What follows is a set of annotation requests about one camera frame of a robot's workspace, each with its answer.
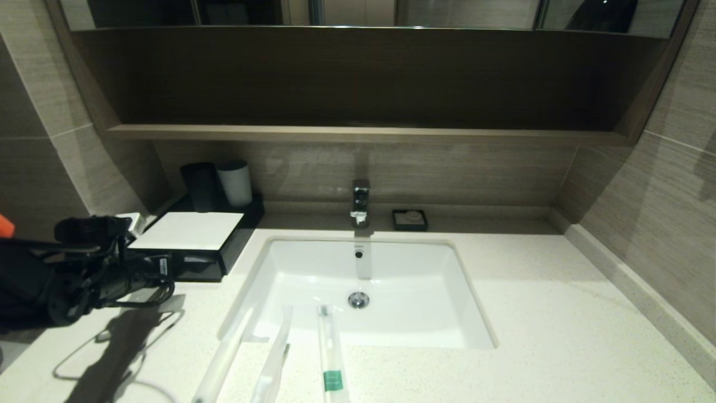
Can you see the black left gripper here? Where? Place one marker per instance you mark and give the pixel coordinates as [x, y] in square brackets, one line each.
[134, 277]

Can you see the long white packet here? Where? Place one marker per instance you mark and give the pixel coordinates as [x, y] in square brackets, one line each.
[221, 364]

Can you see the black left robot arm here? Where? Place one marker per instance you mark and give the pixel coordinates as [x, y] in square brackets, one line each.
[28, 280]

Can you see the black box with white lid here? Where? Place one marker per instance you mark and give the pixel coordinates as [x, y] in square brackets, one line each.
[190, 229]

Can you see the black cup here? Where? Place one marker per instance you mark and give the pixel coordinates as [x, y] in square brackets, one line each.
[200, 187]

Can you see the white cup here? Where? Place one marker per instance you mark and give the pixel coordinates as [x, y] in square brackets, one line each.
[235, 184]

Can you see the wrapped toothbrush with green label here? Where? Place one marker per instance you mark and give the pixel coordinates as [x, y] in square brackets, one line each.
[333, 358]

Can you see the chrome sink drain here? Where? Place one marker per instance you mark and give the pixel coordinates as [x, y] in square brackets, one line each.
[358, 300]

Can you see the chrome faucet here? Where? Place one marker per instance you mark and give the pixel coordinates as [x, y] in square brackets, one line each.
[361, 201]

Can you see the black soap dish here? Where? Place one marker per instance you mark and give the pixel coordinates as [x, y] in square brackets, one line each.
[410, 225]

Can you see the white ceramic sink basin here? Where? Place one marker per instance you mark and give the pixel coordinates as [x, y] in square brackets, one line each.
[414, 302]

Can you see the beige soap bar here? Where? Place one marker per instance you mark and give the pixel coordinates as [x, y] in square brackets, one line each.
[414, 215]

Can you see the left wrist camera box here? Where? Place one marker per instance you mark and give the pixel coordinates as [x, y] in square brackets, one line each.
[89, 229]

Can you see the brown wooden wall shelf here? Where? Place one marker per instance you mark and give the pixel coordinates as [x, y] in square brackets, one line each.
[358, 84]

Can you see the wall mirror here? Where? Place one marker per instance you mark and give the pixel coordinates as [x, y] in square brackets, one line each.
[363, 12]

